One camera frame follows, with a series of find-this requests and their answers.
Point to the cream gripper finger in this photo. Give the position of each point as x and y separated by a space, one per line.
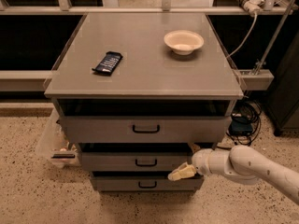
182 173
183 168

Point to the grey drawer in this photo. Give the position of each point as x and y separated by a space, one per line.
133 161
145 183
144 129

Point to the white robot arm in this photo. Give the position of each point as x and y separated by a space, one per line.
240 164

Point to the grey bottom drawer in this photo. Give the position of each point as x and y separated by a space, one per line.
145 183

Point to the grey drawer cabinet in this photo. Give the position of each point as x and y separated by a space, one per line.
150 81

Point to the grey top drawer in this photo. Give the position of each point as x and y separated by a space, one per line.
144 129

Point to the blue power box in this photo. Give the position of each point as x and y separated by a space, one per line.
240 129

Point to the dark cabinet at right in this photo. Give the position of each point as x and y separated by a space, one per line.
282 103

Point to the white paper bowl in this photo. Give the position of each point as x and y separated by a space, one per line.
183 42

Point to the dark blue snack bar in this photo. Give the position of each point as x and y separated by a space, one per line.
108 64

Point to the clear plastic storage bin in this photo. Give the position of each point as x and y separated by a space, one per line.
54 146

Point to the white power strip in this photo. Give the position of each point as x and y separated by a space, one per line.
251 6

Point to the diagonal metal rod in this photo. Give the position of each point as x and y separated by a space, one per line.
268 6

